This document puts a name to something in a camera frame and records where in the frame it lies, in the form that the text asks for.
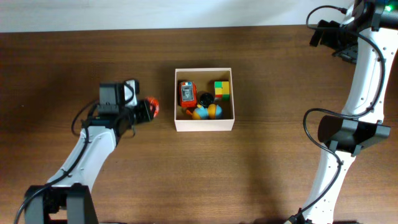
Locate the red numbered polyhedral die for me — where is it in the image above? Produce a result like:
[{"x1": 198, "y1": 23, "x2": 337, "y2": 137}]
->
[{"x1": 146, "y1": 96, "x2": 160, "y2": 118}]

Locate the white cardboard box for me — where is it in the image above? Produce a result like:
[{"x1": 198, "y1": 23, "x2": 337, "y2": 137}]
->
[{"x1": 174, "y1": 68, "x2": 235, "y2": 132}]

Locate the red toy fire truck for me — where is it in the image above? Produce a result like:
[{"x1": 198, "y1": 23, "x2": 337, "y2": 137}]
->
[{"x1": 178, "y1": 81, "x2": 197, "y2": 108}]

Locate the black round cap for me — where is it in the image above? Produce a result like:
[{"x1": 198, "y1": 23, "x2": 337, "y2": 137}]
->
[{"x1": 198, "y1": 92, "x2": 215, "y2": 108}]

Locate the orange blue toy duck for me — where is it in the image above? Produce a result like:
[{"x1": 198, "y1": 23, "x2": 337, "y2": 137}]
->
[{"x1": 186, "y1": 104, "x2": 223, "y2": 120}]

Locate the multicolour puzzle cube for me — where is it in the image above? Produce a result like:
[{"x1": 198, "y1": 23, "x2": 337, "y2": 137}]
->
[{"x1": 214, "y1": 81, "x2": 230, "y2": 101}]

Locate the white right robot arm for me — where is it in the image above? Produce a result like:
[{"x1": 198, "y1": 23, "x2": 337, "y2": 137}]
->
[{"x1": 288, "y1": 0, "x2": 397, "y2": 223}]

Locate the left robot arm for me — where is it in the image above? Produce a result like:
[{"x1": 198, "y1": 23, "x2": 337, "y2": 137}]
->
[{"x1": 14, "y1": 80, "x2": 156, "y2": 223}]

